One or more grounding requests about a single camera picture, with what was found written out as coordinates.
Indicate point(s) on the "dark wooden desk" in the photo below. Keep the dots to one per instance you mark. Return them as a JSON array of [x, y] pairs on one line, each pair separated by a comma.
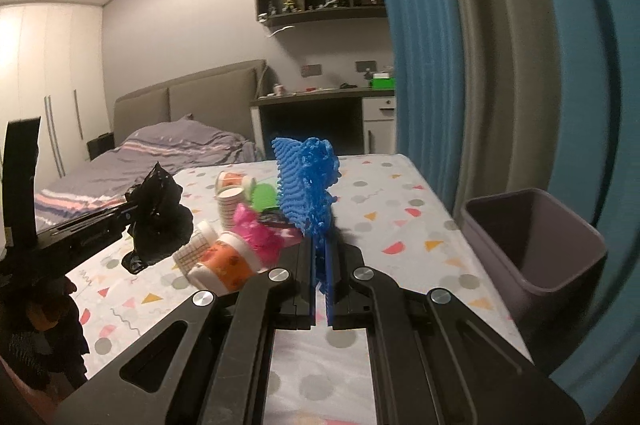
[[310, 96]]

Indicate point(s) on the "orange paper cup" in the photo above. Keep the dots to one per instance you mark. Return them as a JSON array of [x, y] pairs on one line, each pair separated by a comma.
[[225, 266], [229, 179]]

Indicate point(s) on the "striped grey duvet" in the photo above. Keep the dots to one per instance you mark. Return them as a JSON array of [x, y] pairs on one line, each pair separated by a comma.
[[165, 145]]

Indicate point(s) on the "grey bed headboard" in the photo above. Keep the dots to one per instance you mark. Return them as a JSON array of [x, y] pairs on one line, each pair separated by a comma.
[[200, 100]]

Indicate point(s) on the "dark bedside stand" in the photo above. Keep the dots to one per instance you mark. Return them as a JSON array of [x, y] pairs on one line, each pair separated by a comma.
[[100, 146]]

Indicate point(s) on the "white mug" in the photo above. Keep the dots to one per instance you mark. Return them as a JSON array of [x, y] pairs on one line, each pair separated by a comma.
[[278, 90]]

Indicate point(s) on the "dark wall outlet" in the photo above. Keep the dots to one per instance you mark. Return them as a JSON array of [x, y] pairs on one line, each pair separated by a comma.
[[311, 70], [364, 66]]

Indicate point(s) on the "green sponge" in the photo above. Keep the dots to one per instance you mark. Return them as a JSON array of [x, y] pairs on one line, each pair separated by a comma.
[[263, 198]]

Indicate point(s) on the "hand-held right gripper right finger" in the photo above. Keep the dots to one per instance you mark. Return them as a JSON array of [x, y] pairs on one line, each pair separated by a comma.
[[341, 291]]

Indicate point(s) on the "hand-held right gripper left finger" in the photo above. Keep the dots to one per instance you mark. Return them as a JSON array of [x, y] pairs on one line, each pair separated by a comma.
[[304, 287]]

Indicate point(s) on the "patterned tablecloth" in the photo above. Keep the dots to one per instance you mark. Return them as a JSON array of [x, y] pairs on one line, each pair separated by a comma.
[[400, 205]]

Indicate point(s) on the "green box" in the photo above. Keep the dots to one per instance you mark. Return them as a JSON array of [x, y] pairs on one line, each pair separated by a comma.
[[384, 82]]

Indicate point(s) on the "pink plastic bag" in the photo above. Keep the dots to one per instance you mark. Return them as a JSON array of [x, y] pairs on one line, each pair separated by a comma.
[[255, 235]]

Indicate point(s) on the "black plastic bag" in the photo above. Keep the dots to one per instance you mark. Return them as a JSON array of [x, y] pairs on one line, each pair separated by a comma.
[[160, 215]]

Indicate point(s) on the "white wardrobe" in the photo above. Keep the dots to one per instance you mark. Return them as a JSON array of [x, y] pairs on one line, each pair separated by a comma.
[[50, 55]]

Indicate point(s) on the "blue and grey curtain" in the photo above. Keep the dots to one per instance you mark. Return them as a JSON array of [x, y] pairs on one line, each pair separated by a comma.
[[500, 55]]

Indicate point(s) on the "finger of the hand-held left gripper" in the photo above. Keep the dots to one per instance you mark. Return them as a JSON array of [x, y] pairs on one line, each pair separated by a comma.
[[85, 230]]

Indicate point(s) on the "grid-pattern paper cup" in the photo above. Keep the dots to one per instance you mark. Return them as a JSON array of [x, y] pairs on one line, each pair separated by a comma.
[[194, 251], [231, 204]]

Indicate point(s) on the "white drawer cabinet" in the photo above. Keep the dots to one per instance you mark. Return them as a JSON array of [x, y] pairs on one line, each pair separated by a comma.
[[379, 125]]

